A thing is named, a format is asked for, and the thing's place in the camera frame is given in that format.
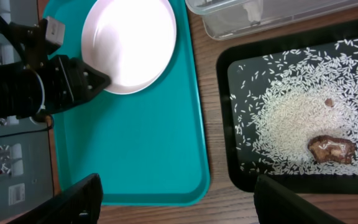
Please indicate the clear plastic bin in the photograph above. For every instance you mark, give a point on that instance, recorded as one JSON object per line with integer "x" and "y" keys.
{"x": 228, "y": 19}

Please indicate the black flat tray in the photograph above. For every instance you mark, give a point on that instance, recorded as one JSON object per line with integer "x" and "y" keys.
{"x": 309, "y": 184}

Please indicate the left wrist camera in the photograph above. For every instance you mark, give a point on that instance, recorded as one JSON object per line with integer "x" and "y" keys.
{"x": 55, "y": 31}

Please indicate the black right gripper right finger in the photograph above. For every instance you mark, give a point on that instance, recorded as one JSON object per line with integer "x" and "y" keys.
{"x": 275, "y": 203}

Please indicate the spilled rice grains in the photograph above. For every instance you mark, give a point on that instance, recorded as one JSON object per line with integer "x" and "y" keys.
{"x": 281, "y": 101}

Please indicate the teal plastic tray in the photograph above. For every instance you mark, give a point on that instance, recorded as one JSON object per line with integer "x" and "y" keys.
{"x": 148, "y": 147}

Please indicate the dark brown food lump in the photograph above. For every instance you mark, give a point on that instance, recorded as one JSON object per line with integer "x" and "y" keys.
{"x": 326, "y": 148}

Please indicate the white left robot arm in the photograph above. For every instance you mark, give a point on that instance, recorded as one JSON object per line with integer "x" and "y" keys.
{"x": 22, "y": 92}

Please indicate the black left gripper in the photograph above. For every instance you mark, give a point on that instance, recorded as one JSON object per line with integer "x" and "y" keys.
{"x": 85, "y": 83}

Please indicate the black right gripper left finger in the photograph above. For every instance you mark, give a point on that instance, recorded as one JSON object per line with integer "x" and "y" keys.
{"x": 81, "y": 203}

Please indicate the white round plate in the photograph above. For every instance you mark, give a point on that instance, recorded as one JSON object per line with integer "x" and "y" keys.
{"x": 130, "y": 41}

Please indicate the grey dishwasher rack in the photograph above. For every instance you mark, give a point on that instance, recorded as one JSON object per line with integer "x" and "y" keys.
{"x": 25, "y": 170}

